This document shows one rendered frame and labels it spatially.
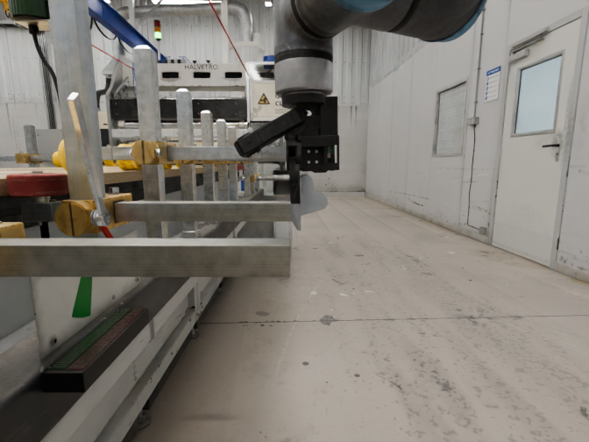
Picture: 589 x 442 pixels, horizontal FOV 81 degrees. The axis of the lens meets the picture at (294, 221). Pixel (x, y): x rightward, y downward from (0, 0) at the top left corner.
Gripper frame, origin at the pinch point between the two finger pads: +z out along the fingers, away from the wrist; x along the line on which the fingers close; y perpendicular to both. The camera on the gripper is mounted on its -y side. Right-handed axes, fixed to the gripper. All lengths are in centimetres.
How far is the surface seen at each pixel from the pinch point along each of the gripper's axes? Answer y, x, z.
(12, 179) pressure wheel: -42.6, -4.1, -8.6
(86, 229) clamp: -29.6, -8.5, -1.3
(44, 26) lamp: -34.6, -4.1, -29.8
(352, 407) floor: 20, 62, 83
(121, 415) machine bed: -55, 37, 64
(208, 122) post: -30, 69, -25
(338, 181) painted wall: 113, 888, 43
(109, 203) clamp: -28.9, -2.9, -4.3
